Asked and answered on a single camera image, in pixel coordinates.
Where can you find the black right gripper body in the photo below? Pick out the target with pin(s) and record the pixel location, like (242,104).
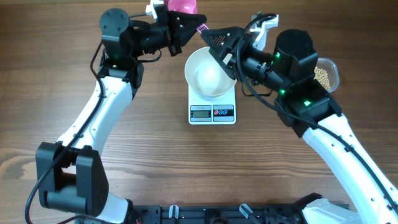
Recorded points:
(256,65)

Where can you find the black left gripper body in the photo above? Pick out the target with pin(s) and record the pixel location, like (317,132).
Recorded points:
(154,37)

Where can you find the pink measuring scoop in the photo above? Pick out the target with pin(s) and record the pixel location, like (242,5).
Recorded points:
(186,6)

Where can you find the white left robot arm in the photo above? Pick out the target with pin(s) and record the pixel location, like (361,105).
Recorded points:
(70,173)

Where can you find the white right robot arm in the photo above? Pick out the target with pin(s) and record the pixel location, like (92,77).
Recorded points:
(308,108)

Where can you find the white bowl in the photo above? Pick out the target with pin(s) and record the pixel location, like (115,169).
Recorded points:
(205,76)

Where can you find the white digital kitchen scale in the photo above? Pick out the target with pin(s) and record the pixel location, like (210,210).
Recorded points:
(211,111)

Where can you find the pile of soybeans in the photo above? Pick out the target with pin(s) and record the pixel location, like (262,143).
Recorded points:
(321,75)

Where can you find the clear plastic container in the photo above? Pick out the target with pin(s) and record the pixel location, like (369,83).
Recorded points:
(332,70)

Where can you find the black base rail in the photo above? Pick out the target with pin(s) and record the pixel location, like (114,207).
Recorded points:
(174,214)

